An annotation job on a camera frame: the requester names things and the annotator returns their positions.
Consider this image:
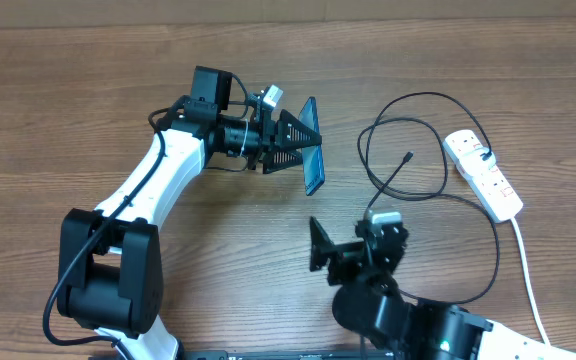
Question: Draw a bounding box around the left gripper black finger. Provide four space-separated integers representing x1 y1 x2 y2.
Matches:
275 110 322 148
262 150 303 174

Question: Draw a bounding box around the blue Samsung smartphone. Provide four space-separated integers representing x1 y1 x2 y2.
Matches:
299 97 325 196

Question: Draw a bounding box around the black USB charging cable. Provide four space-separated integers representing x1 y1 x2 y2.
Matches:
356 91 501 306

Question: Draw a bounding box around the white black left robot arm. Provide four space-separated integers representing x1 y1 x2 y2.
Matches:
43 66 325 359

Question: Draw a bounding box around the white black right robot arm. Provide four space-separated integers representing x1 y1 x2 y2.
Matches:
309 212 576 359

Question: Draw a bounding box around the white USB charger adapter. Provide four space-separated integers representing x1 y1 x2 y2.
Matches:
457 147 497 180

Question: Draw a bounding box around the white power strip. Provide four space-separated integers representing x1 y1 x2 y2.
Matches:
443 130 523 223

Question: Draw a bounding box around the brown cardboard backdrop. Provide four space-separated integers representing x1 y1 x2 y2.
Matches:
0 0 576 29

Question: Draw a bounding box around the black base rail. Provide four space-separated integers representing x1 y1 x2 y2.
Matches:
183 350 395 360

